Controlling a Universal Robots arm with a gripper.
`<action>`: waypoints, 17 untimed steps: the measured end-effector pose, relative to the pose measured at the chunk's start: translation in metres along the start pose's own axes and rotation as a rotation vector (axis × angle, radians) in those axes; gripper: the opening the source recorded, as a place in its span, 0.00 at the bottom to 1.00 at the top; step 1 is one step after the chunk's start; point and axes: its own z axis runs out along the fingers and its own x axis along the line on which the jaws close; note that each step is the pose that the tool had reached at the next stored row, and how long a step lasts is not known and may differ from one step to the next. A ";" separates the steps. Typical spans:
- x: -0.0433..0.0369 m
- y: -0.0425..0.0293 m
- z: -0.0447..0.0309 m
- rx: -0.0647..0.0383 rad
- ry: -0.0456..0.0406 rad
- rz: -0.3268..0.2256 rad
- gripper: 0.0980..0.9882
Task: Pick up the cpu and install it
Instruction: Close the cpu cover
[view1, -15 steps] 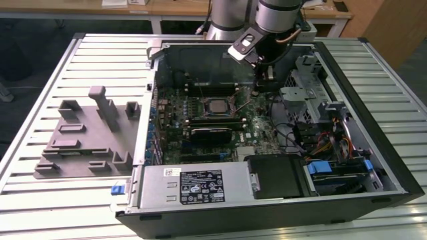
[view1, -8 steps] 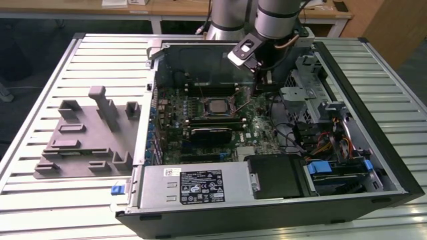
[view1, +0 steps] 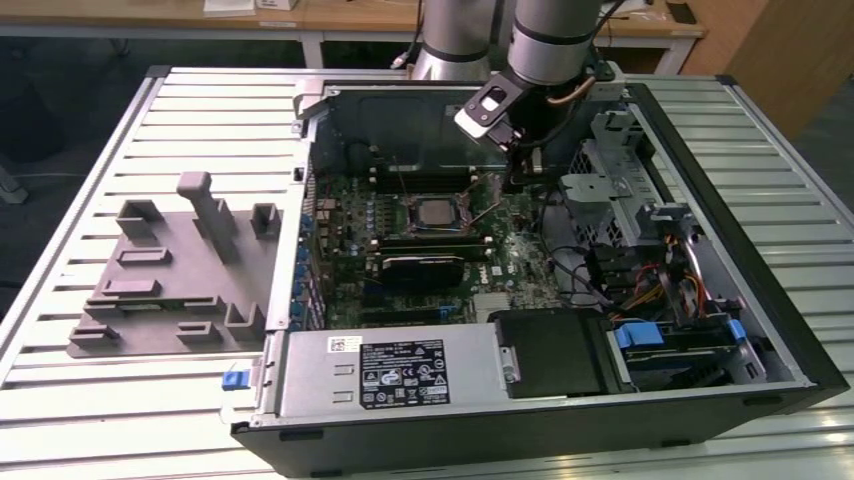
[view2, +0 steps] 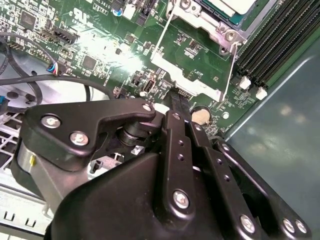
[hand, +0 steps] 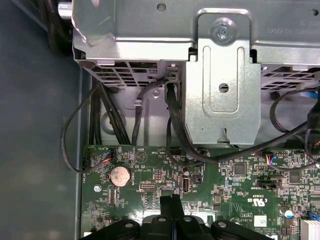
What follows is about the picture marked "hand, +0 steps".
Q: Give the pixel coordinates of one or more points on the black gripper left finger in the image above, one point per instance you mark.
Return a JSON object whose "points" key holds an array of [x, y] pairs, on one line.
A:
{"points": [[160, 230]]}

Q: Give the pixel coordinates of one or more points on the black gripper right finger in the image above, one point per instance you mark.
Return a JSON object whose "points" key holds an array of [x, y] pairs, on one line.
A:
{"points": [[190, 230]]}

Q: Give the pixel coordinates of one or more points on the internal USB port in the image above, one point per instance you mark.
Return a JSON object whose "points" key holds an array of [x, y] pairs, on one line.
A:
{"points": [[186, 185]]}

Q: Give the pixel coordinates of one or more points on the green motherboard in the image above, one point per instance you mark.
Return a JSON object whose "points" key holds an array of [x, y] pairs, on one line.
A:
{"points": [[225, 195]]}

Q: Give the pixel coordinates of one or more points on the silver coin battery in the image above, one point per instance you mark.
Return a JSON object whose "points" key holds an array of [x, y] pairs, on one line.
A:
{"points": [[120, 176]]}

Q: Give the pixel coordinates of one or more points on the silver finned heat sink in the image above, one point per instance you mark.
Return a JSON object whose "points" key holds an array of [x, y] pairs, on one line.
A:
{"points": [[311, 230]]}

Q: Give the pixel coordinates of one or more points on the black PC case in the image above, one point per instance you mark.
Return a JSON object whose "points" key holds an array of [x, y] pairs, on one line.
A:
{"points": [[37, 112]]}

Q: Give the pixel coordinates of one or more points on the metal drive cage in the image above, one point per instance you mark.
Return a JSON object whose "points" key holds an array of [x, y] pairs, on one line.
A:
{"points": [[150, 27]]}

